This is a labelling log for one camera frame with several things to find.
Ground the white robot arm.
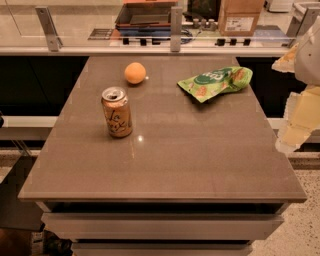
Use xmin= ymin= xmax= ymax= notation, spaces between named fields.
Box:
xmin=272 ymin=17 xmax=320 ymax=153

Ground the orange LaCroix soda can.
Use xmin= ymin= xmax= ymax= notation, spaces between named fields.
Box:
xmin=101 ymin=87 xmax=132 ymax=138

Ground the orange fruit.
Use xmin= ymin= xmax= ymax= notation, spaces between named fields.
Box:
xmin=124 ymin=62 xmax=146 ymax=84

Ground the green snack bag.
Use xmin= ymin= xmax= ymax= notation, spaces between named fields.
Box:
xmin=178 ymin=66 xmax=253 ymax=103

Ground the open grey tray box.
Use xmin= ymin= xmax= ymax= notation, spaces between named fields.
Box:
xmin=115 ymin=0 xmax=178 ymax=28

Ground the upper white drawer front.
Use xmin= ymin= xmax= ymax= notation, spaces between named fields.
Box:
xmin=42 ymin=213 xmax=283 ymax=240

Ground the white drawer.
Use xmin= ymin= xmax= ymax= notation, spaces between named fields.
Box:
xmin=72 ymin=243 xmax=252 ymax=256
xmin=42 ymin=213 xmax=283 ymax=240

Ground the cardboard box with label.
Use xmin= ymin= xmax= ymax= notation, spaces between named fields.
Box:
xmin=218 ymin=0 xmax=265 ymax=36

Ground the lower white drawer front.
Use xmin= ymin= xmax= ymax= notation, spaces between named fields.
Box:
xmin=72 ymin=243 xmax=252 ymax=256

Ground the middle metal railing post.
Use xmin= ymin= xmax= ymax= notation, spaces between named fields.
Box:
xmin=170 ymin=6 xmax=182 ymax=52

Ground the metal railing post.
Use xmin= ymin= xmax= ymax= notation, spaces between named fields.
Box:
xmin=35 ymin=6 xmax=62 ymax=52
xmin=170 ymin=6 xmax=182 ymax=52
xmin=281 ymin=7 xmax=320 ymax=48

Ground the left metal railing post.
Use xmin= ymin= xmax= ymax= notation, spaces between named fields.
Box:
xmin=35 ymin=6 xmax=62 ymax=52

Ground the right metal railing post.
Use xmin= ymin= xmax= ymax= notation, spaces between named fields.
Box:
xmin=281 ymin=7 xmax=320 ymax=48

